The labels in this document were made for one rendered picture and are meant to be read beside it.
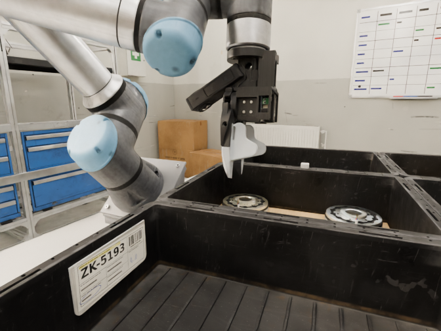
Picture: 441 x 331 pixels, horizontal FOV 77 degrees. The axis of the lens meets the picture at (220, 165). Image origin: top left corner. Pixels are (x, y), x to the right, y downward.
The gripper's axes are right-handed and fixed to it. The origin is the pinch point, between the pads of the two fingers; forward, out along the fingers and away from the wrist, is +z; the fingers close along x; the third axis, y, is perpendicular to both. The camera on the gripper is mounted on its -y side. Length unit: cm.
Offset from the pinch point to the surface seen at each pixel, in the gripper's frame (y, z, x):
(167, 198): -7.3, 4.4, -9.9
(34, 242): -58, 25, 4
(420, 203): 29.6, 3.3, 1.7
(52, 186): -169, 34, 98
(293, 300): 13.0, 15.2, -12.0
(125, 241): -7.5, 8.1, -19.4
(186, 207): -2.7, 4.7, -12.2
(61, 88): -242, -49, 167
